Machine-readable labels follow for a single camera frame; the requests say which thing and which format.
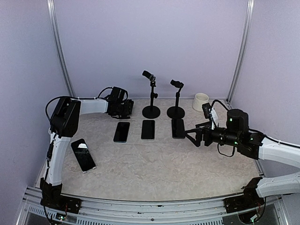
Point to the black round-base phone stand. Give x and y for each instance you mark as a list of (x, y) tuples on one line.
[(151, 111)]

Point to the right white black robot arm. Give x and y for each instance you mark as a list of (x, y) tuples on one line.
[(255, 145)]

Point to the silver edged black smartphone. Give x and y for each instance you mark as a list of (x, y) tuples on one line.
[(148, 130)]

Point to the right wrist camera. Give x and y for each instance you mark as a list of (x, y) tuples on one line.
[(210, 113)]

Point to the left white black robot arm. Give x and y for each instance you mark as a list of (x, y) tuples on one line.
[(64, 123)]

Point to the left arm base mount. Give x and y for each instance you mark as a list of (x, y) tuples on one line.
[(61, 202)]

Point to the white ceramic mug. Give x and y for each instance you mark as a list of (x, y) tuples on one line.
[(199, 100)]

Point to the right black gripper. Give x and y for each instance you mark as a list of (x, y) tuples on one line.
[(199, 138)]

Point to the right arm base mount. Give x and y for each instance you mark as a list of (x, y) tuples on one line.
[(249, 199)]

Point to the left aluminium corner post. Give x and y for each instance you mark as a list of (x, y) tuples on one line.
[(59, 49)]

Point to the purple edged black smartphone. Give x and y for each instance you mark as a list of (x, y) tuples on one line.
[(178, 130)]

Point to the aluminium front rail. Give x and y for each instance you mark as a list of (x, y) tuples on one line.
[(95, 211)]

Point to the aluminium corner post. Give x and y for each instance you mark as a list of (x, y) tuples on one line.
[(242, 50), (59, 49)]

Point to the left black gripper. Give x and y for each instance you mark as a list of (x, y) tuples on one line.
[(128, 109)]

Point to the right aluminium corner post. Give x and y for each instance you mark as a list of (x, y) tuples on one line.
[(242, 50)]

